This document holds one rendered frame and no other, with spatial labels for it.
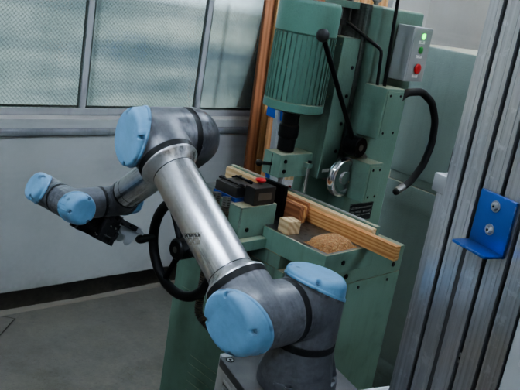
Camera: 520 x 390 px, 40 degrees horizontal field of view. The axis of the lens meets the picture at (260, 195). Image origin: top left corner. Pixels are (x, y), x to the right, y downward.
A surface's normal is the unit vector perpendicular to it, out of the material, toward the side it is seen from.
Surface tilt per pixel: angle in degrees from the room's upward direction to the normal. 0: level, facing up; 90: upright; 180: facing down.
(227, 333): 94
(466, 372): 90
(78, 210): 87
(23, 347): 0
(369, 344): 90
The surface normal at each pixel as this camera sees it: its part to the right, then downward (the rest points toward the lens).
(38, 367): 0.17, -0.95
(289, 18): -0.57, 0.14
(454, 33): -0.74, 0.07
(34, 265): 0.65, 0.32
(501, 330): -0.88, -0.01
